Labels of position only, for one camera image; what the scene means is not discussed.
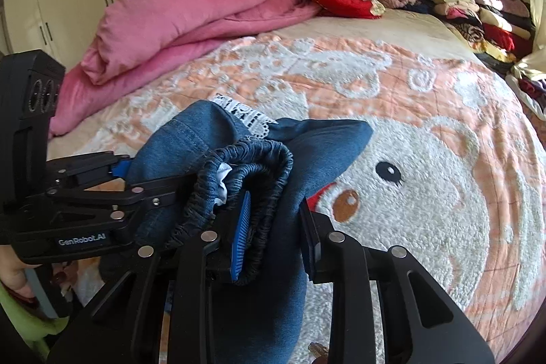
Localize cream satin curtain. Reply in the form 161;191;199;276
509;0;546;81

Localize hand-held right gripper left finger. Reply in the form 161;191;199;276
46;190;253;364

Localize floral fabric laundry basket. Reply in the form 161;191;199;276
507;75;546;126

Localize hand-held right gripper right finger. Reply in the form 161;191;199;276
298;197;495;364

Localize person's left hand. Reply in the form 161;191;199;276
0;244;82;303

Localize peach printed blanket white bear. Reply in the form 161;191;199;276
47;25;546;364

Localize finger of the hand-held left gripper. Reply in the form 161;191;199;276
47;151;131;188
30;174;201;223

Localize pile of folded clothes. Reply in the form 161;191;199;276
405;0;536;64

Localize dark purple clothes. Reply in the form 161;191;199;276
516;76;546;100

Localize person's green garment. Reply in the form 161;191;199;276
0;283;73;362

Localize pink quilt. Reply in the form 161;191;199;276
49;0;322;136

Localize blue denim pants lace trim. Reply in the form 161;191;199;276
100;94;375;364

